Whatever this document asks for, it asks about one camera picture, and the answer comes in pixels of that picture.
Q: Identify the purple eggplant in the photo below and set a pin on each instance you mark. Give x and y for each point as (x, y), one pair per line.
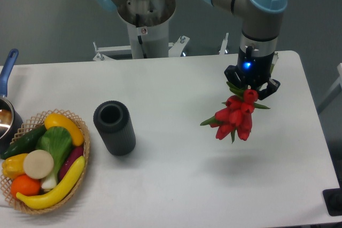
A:
(74, 154)

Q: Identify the green cucumber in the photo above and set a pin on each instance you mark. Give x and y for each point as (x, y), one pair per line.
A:
(25, 143)

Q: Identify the dark grey ribbed vase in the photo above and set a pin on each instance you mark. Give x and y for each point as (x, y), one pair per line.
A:
(113, 122)

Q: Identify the yellow banana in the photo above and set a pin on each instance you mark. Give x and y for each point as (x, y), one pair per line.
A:
(57, 194)

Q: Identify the white frame at right edge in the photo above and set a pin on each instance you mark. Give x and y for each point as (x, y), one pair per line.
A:
(333, 91)

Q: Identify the black device at table edge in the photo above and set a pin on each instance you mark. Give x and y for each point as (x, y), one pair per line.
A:
(332, 199)

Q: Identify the yellow squash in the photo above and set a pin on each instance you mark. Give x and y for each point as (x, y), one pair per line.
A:
(59, 120)

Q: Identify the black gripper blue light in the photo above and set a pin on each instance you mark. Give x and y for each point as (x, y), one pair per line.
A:
(253, 71)

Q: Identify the orange fruit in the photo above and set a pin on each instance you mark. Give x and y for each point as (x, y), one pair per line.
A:
(25, 185)

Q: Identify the green leafy bok choy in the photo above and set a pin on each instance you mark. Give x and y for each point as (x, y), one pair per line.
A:
(58, 142)

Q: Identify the yellow bell pepper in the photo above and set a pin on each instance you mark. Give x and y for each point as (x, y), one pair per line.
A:
(13, 167)

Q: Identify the woven wicker basket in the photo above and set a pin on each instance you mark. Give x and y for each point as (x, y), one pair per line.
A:
(31, 123)

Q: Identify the beige round disc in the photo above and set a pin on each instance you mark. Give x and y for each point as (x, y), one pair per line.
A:
(38, 164)

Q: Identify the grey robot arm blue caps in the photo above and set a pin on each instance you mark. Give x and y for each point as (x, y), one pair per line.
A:
(262, 21)

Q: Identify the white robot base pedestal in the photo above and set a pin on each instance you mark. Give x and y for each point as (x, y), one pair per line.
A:
(147, 24)

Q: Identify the blue handled saucepan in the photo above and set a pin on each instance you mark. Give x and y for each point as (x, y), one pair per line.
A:
(11, 121)

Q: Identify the red tulip bouquet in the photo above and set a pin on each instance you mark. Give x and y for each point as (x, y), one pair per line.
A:
(236, 116)

